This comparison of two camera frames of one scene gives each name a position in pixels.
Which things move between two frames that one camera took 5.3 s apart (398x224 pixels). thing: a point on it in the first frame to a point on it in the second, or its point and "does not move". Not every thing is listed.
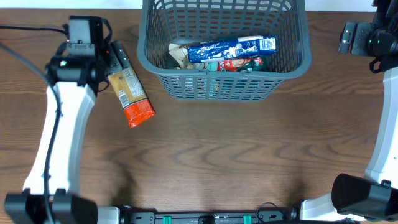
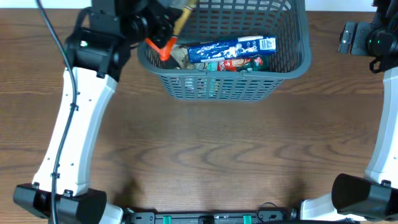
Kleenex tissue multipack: (232, 50) does not move
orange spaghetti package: (132, 93) to (165, 51)
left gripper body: (112, 62) to (162, 28)
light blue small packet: (212, 66) does not move
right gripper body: (347, 37) does not move
